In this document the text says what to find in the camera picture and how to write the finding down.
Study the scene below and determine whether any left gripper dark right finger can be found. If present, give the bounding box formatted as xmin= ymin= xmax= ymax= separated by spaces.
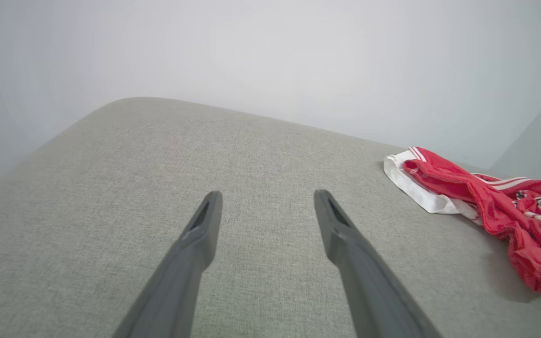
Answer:
xmin=314 ymin=189 xmax=443 ymax=338

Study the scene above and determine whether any grey fabric sofa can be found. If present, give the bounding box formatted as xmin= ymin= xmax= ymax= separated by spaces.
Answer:
xmin=0 ymin=97 xmax=541 ymax=338

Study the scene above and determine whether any red white sports garment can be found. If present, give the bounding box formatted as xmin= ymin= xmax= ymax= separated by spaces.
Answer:
xmin=383 ymin=146 xmax=541 ymax=303

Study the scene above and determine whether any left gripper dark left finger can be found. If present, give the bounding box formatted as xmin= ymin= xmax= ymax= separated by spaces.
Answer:
xmin=113 ymin=191 xmax=224 ymax=338

